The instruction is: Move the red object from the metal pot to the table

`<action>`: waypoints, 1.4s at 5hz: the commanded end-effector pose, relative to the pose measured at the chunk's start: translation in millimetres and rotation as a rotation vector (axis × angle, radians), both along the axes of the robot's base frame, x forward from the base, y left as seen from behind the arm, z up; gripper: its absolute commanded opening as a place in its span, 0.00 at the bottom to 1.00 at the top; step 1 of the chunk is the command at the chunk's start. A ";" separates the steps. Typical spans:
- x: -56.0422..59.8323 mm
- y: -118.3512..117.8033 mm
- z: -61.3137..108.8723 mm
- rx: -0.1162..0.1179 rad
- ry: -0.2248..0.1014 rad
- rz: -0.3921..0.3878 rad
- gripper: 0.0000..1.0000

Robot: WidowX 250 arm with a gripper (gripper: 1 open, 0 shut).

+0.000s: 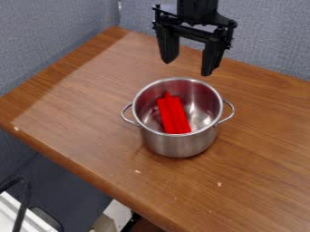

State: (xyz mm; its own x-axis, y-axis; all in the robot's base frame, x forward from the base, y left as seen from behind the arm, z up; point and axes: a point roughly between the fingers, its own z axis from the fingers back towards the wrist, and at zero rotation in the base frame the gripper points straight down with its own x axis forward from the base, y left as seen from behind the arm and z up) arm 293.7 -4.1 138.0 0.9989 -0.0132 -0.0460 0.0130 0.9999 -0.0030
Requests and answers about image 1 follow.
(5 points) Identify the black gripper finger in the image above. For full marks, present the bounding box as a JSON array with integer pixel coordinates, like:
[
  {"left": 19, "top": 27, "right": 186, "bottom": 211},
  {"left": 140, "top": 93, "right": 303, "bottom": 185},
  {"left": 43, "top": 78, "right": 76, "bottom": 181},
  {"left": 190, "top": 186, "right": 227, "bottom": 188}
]
[
  {"left": 156, "top": 24, "right": 179, "bottom": 63},
  {"left": 200, "top": 41, "right": 224, "bottom": 76}
]

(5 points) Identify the black cable loop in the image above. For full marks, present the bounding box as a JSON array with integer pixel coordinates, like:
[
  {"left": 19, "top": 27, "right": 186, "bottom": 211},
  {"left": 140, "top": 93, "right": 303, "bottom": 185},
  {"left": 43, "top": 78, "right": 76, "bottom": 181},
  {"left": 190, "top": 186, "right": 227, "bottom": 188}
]
[{"left": 0, "top": 176, "right": 32, "bottom": 232}]

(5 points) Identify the white box below table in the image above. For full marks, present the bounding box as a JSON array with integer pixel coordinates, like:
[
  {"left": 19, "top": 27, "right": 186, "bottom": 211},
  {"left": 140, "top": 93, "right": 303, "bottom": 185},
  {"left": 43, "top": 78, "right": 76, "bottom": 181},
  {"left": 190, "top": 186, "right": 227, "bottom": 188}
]
[{"left": 0, "top": 192, "right": 61, "bottom": 232}]

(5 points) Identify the stainless steel pot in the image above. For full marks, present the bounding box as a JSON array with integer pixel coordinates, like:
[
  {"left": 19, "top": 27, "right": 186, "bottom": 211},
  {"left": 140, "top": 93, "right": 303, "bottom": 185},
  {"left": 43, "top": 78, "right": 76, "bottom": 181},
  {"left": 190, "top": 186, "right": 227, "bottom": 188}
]
[{"left": 123, "top": 77, "right": 232, "bottom": 159}]

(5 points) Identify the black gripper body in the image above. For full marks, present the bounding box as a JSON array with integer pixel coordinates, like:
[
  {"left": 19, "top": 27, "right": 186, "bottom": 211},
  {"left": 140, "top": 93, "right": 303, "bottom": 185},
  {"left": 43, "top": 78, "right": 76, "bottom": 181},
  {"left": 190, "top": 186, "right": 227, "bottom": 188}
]
[{"left": 152, "top": 0, "right": 238, "bottom": 49}]

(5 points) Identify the red plastic block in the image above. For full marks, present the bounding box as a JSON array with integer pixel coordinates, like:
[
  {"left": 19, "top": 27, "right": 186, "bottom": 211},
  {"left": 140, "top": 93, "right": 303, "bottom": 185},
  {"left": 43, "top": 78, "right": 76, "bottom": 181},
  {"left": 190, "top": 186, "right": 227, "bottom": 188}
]
[{"left": 156, "top": 93, "right": 191, "bottom": 134}]

